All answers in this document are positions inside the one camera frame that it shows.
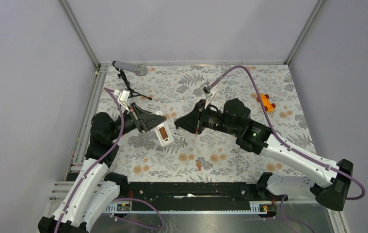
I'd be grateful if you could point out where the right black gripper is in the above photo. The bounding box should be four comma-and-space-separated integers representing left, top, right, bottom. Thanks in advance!
174, 99, 240, 136

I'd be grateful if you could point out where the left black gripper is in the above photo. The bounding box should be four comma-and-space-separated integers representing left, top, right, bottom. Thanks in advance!
109, 102, 166, 141

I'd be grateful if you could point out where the white remote control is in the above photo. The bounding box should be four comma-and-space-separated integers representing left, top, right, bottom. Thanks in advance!
154, 120, 174, 147

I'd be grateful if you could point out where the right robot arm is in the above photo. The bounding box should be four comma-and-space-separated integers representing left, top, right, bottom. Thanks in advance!
174, 98, 353, 211

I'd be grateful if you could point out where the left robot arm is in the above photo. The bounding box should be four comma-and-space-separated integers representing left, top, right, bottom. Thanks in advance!
38, 103, 166, 233

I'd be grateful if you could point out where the black tripod stand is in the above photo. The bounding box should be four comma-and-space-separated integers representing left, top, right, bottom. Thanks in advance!
116, 68, 153, 100

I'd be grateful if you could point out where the grey microphone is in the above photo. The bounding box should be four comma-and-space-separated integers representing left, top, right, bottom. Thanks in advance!
112, 61, 149, 77

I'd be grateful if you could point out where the orange toy car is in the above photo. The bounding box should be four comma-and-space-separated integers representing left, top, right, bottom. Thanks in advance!
256, 94, 276, 113

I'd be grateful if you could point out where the floral patterned mat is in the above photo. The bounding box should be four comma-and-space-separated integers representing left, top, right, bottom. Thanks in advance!
110, 65, 315, 182

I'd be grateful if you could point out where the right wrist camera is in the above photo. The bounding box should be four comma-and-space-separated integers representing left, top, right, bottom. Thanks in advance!
201, 82, 217, 109

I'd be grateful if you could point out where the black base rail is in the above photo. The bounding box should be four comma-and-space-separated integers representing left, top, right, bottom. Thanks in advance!
119, 182, 283, 212

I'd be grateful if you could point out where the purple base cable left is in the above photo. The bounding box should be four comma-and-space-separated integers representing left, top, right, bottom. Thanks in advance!
110, 197, 165, 231

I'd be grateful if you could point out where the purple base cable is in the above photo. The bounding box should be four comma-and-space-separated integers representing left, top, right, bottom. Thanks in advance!
262, 194, 316, 233
110, 197, 165, 231

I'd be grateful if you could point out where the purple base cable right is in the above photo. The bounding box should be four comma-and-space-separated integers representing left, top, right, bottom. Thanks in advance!
262, 194, 316, 233

